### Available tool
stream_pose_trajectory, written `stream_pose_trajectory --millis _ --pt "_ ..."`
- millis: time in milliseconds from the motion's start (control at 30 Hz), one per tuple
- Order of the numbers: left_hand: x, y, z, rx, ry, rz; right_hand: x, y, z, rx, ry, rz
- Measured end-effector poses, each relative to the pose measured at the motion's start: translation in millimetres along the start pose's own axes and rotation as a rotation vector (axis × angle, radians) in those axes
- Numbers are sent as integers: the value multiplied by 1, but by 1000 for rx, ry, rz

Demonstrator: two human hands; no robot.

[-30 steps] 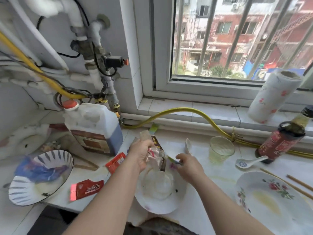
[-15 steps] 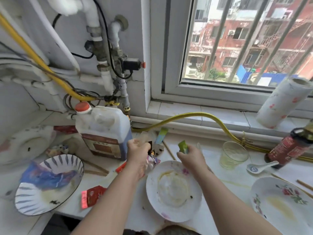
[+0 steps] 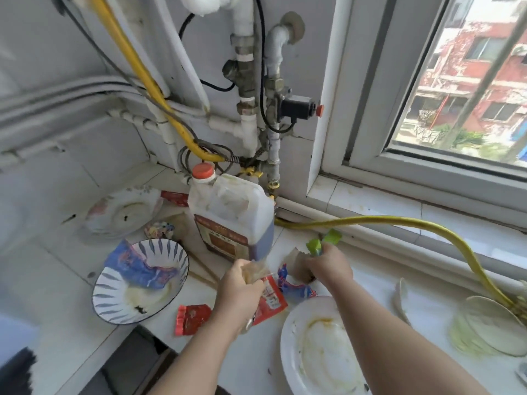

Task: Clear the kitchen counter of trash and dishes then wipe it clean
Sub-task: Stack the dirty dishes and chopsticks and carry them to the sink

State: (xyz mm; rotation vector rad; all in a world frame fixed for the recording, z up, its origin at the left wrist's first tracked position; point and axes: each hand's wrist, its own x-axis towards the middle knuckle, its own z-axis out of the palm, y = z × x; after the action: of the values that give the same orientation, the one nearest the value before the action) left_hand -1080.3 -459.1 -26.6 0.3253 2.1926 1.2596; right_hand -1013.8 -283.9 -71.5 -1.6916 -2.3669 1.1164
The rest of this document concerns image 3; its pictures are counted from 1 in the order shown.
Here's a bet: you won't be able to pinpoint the bundle of wooden chopsticks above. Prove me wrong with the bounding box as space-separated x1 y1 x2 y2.
187 270 218 289

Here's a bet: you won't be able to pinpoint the yellow cord tie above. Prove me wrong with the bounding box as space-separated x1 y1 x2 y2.
510 294 527 321

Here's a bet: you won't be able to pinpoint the person's right forearm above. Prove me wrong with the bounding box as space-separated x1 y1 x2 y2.
329 279 491 395

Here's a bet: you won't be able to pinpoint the grey window security bars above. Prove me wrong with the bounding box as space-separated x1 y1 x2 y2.
438 0 527 161

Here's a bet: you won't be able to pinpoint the plastic jug orange cap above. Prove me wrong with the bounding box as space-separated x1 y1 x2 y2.
187 162 276 262

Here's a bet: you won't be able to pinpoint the person's left forearm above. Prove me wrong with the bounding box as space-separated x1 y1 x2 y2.
148 320 252 395

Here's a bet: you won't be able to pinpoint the white flexible hose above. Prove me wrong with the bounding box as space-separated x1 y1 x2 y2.
152 0 211 114

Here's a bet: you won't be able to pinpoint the red brick apartment building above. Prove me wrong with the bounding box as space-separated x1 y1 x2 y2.
393 0 527 165

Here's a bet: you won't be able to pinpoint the white pipe brass valve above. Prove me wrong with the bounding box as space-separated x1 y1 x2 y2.
222 0 260 159

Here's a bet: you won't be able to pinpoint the wooden chopstick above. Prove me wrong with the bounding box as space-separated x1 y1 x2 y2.
187 250 221 283

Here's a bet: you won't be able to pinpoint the green tinted glass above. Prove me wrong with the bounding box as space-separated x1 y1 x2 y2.
447 295 527 358

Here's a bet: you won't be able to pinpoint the blue striped bowl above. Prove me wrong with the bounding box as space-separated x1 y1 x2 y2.
91 238 190 325

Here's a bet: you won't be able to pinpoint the black cable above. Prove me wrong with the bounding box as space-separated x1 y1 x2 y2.
177 0 297 134

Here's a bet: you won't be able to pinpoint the person's right hand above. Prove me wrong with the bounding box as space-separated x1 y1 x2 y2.
304 243 355 301

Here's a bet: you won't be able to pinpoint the long white horizontal pipe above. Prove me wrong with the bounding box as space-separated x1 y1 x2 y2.
274 196 527 292

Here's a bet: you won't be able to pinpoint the black solenoid valve red button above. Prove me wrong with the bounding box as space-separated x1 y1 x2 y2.
279 94 326 120

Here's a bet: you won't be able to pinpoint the yellow hose metal ends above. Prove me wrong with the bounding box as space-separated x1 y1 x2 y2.
88 0 226 163

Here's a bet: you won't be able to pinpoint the person's left hand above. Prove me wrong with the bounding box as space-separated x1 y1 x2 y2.
214 258 267 338

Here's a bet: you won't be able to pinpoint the group of white wall pipes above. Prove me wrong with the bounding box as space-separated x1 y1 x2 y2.
0 76 264 169

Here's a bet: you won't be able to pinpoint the small floral plate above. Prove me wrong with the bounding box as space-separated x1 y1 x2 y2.
84 188 164 239

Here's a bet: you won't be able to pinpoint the white window frame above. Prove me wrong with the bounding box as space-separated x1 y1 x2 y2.
306 0 527 227

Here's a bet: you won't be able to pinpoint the grey coiled cable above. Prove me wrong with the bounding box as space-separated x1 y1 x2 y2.
51 0 238 176

